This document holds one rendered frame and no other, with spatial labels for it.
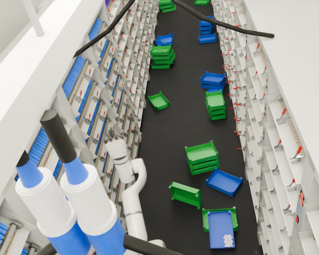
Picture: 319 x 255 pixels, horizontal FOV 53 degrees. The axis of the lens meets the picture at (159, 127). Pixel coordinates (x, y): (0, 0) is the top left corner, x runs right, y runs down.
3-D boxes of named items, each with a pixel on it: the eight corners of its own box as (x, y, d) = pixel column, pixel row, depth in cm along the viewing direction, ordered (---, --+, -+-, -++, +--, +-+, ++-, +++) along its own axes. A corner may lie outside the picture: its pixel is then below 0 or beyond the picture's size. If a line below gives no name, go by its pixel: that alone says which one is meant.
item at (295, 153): (301, 198, 133) (294, 177, 125) (270, 109, 179) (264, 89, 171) (355, 186, 126) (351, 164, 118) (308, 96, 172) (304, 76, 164)
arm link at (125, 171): (130, 162, 171) (114, 166, 171) (137, 181, 177) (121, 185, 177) (129, 154, 179) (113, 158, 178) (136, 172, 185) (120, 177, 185)
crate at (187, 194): (174, 194, 326) (171, 200, 321) (172, 181, 313) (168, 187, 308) (202, 203, 312) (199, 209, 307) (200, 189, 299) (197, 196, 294)
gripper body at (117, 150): (111, 156, 177) (104, 138, 172) (128, 151, 177) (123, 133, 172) (111, 163, 170) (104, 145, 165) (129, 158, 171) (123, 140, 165)
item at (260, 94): (265, 124, 198) (259, 107, 190) (249, 72, 244) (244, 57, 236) (299, 114, 191) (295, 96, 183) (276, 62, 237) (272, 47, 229)
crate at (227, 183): (206, 185, 328) (205, 180, 323) (215, 172, 339) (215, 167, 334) (233, 197, 311) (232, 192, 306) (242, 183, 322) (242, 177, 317)
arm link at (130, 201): (154, 207, 161) (141, 154, 176) (123, 216, 160) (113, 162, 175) (156, 212, 168) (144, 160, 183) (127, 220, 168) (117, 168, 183)
